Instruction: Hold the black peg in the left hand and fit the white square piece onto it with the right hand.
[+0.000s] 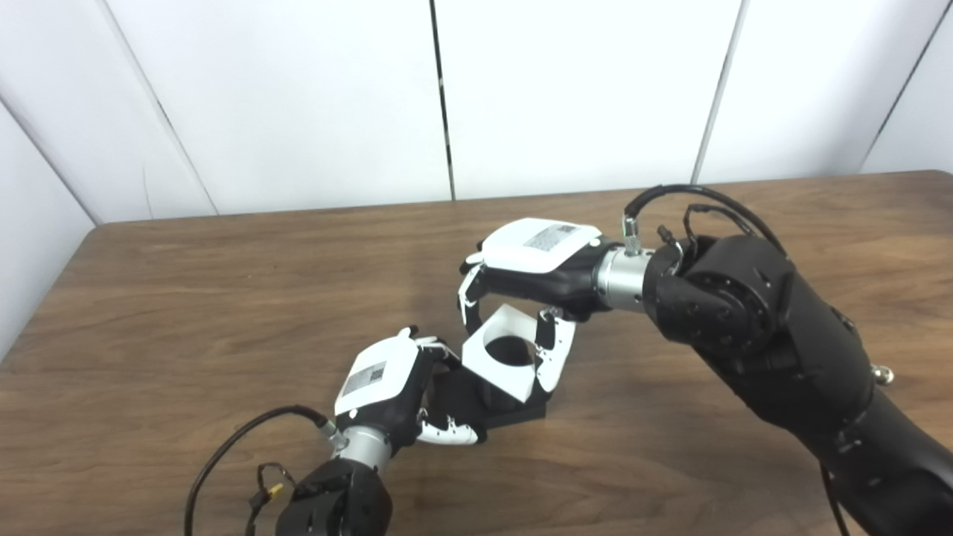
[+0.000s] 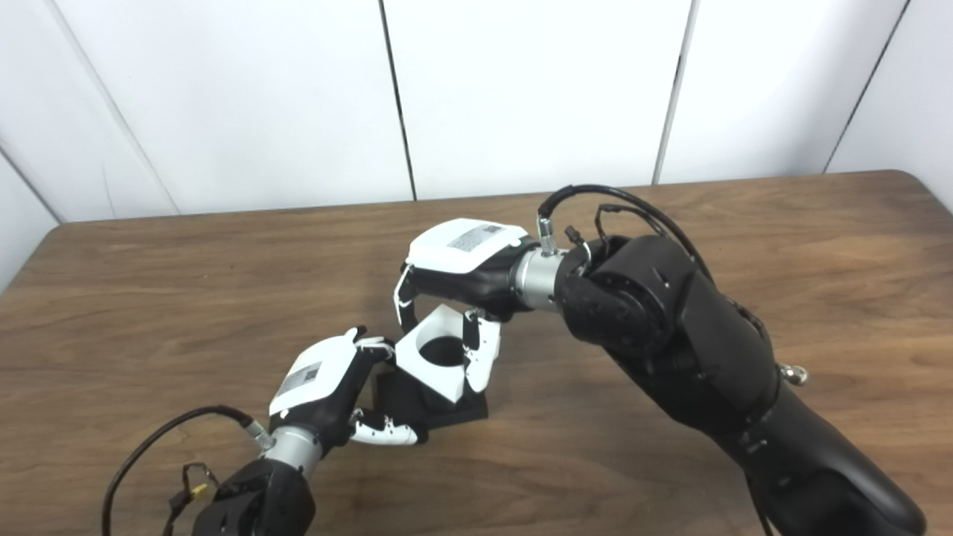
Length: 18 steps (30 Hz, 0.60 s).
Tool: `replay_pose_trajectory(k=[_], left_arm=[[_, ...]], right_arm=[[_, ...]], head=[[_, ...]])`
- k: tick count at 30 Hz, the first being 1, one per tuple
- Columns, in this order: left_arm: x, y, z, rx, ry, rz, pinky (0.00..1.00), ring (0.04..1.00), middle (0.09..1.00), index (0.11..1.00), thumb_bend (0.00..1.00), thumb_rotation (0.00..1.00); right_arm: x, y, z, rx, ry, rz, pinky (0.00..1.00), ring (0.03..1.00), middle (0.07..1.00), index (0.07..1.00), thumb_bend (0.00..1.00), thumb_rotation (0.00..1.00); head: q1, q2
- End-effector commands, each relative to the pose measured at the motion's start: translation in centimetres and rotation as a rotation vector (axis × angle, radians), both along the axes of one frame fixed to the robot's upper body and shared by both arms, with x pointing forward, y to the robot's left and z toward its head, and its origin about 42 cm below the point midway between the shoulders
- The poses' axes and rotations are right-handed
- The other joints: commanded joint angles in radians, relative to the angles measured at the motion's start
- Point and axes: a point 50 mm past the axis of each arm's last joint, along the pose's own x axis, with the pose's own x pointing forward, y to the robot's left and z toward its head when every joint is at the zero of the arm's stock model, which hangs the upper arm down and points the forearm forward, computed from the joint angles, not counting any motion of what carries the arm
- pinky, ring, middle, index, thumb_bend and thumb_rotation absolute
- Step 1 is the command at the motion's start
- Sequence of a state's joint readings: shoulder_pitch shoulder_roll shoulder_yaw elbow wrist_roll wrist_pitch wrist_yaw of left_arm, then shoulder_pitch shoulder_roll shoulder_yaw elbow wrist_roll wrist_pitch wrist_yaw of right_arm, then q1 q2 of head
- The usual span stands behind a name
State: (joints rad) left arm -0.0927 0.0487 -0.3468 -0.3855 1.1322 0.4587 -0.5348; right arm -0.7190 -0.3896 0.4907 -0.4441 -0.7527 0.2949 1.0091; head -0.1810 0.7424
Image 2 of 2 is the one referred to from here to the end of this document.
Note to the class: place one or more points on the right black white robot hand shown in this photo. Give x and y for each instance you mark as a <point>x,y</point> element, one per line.
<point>461,260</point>

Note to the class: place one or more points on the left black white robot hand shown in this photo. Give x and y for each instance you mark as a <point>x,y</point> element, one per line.
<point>316,380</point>

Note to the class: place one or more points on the black peg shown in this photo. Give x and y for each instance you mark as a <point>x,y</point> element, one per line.
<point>394,402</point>

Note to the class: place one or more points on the white square piece with hole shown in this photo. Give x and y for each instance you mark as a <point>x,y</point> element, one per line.
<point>445,383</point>

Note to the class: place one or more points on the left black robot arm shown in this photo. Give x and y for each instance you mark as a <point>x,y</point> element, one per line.
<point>257,499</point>

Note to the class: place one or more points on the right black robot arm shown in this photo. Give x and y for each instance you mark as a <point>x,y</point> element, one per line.
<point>685,342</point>

